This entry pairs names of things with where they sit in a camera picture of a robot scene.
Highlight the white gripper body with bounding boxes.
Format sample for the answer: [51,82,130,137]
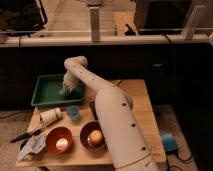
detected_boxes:
[63,72,79,89]

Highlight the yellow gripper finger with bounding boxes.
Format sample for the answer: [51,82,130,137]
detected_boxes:
[66,86,74,93]

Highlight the blue sponge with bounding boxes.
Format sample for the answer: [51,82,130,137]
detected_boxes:
[59,88,69,96]

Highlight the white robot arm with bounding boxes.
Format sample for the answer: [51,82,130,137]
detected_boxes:
[63,56,160,171]

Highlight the green plastic tray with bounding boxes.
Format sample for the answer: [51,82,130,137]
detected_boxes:
[31,74,84,108]

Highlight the small blue cup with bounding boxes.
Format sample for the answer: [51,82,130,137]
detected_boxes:
[66,105,80,121]

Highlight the black remote control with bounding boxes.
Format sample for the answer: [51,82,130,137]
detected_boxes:
[89,101,98,120]

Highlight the white cylindrical container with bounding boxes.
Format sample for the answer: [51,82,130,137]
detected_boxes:
[40,108,62,126]

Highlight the orange bowl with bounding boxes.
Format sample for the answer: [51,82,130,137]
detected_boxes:
[46,127,73,154]

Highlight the yellow orange fruit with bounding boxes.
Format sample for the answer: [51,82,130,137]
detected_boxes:
[88,130,103,145]

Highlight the white egg in bowl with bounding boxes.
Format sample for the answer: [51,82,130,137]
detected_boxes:
[56,138,68,150]

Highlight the crumpled white cloth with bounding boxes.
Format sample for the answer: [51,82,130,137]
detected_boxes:
[17,134,46,161]

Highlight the small black object on shelf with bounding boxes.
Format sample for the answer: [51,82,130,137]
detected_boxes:
[125,24,136,36]

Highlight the black monitor upper left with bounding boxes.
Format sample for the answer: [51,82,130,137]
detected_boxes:
[0,0,48,37]

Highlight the blue box on floor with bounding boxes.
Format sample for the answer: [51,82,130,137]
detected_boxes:
[161,132,179,153]

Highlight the black handled pliers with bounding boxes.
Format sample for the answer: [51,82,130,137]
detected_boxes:
[10,128,43,143]

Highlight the white horizontal rail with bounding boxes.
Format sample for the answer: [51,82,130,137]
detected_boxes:
[0,33,213,49]

